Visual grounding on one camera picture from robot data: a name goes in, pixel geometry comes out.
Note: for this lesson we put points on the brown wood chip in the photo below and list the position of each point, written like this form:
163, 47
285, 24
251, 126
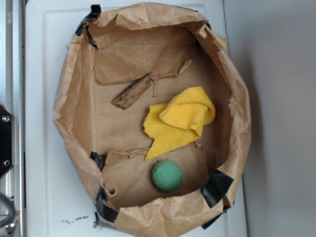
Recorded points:
132, 93

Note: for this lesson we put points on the green dimpled ball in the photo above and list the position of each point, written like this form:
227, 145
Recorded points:
167, 175

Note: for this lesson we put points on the aluminium frame rail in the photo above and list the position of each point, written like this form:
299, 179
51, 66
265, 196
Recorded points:
12, 185

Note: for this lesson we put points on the brown paper bag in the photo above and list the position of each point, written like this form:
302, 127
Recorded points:
108, 145

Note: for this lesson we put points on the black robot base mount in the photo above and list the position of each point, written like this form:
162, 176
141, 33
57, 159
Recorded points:
6, 146

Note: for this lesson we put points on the yellow microfiber cloth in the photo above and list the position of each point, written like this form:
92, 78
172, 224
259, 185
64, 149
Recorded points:
179, 122

